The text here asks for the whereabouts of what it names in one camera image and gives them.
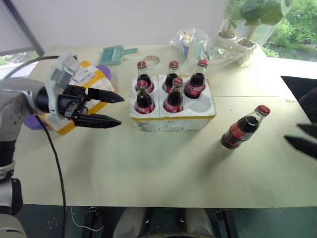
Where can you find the glass cola bottle red cap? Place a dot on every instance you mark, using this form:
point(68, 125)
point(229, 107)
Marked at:
point(142, 72)
point(143, 101)
point(174, 100)
point(239, 131)
point(173, 70)
point(195, 85)

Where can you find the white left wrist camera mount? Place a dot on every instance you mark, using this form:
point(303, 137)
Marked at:
point(63, 72)

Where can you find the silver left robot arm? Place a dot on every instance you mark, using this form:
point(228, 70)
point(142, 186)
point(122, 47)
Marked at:
point(15, 104)

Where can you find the grey rounded shape under table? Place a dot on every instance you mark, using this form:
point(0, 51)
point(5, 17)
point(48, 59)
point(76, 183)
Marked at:
point(128, 223)
point(198, 221)

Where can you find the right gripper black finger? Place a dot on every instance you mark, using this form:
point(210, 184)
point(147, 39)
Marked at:
point(310, 130)
point(304, 145)

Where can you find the white foam crate yellow tape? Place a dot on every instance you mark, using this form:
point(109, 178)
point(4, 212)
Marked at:
point(173, 119)

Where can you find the black flat panel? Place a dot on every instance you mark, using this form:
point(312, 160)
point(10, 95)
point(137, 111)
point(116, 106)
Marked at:
point(299, 83)

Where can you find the green plastic dustpan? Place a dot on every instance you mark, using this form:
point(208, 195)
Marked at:
point(112, 55)

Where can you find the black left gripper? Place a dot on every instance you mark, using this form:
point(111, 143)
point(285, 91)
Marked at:
point(71, 101)

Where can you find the grey window frame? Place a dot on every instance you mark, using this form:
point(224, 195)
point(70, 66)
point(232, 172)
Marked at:
point(24, 27)

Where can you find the purple mat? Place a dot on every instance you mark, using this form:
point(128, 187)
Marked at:
point(105, 70)

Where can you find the large-leaved plant in white pot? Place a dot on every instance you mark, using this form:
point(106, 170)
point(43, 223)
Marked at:
point(257, 12)

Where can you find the small-leaved plant in white pot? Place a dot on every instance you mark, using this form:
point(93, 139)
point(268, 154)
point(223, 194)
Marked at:
point(226, 34)

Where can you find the white foam box yellow tape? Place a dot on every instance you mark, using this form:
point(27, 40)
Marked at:
point(99, 79)

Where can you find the dark rounded blurred shape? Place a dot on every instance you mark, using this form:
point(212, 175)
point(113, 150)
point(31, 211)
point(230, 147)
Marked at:
point(309, 104)

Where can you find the clear plastic bag with items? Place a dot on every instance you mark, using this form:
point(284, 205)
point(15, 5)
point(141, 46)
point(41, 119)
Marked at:
point(195, 45)

